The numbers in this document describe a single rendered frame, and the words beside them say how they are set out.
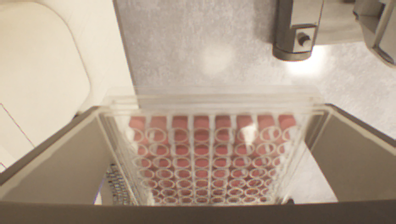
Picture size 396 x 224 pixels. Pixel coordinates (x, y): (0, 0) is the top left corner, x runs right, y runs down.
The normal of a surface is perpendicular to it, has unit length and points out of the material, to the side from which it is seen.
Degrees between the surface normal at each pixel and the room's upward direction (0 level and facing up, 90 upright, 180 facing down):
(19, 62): 91
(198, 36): 0
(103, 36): 0
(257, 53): 0
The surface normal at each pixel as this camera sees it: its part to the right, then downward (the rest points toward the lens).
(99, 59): 0.00, 0.65
